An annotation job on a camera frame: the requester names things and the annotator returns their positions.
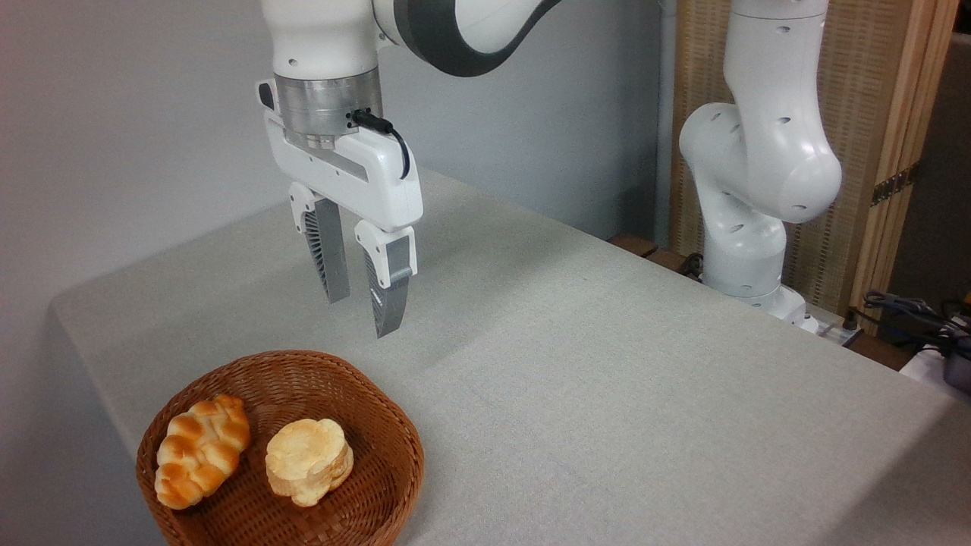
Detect grey tablecloth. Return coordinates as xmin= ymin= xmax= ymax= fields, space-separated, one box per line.
xmin=49 ymin=167 xmax=971 ymax=546

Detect wooden rattan folding screen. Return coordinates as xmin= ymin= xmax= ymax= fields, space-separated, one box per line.
xmin=670 ymin=0 xmax=960 ymax=334

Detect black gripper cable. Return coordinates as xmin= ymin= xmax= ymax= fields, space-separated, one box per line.
xmin=351 ymin=110 xmax=411 ymax=180

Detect brown wicker basket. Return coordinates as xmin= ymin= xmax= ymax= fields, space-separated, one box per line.
xmin=136 ymin=350 xmax=425 ymax=546

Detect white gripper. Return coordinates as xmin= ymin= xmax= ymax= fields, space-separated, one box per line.
xmin=256 ymin=78 xmax=424 ymax=339

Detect round bread roll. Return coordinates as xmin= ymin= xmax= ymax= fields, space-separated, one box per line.
xmin=265 ymin=418 xmax=354 ymax=507

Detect black cable bundle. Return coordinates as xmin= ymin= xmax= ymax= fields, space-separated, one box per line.
xmin=863 ymin=290 xmax=971 ymax=359

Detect braided bread loaf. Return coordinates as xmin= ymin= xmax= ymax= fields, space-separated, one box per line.
xmin=155 ymin=394 xmax=252 ymax=510

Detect brass screen hinge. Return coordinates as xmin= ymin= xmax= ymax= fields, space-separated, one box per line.
xmin=871 ymin=163 xmax=920 ymax=206

